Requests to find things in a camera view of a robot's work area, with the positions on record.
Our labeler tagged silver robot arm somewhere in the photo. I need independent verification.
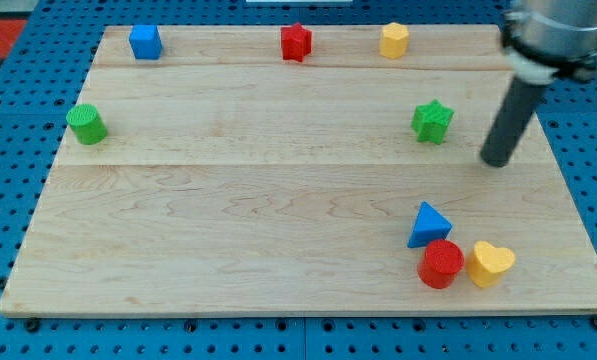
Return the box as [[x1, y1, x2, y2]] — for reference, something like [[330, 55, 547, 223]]
[[501, 0, 597, 86]]

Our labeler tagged red star block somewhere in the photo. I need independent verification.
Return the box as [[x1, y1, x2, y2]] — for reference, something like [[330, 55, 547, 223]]
[[280, 23, 313, 62]]

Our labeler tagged green star block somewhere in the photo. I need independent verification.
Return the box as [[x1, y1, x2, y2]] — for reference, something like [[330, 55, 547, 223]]
[[411, 99, 454, 145]]

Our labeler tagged blue cube block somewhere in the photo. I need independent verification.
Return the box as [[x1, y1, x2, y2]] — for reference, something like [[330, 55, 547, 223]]
[[129, 25, 162, 60]]

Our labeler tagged wooden board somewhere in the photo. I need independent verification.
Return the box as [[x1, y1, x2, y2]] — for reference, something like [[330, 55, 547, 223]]
[[0, 25, 597, 319]]

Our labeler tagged blue triangle block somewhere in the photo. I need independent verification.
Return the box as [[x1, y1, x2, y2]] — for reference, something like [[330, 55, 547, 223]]
[[407, 201, 453, 248]]

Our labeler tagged red cylinder block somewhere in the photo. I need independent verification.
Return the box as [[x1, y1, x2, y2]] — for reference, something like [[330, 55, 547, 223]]
[[417, 239, 465, 289]]

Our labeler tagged yellow hexagon block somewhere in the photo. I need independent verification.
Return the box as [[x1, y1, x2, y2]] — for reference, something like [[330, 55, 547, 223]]
[[379, 22, 409, 59]]

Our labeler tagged yellow heart block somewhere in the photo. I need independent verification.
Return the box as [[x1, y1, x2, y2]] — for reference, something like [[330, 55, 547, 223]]
[[465, 241, 516, 288]]

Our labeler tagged green cylinder block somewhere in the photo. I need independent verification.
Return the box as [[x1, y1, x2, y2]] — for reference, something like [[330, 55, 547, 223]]
[[66, 103, 108, 145]]

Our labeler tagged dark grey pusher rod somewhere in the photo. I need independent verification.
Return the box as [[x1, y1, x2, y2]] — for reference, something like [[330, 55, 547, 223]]
[[480, 76, 548, 168]]

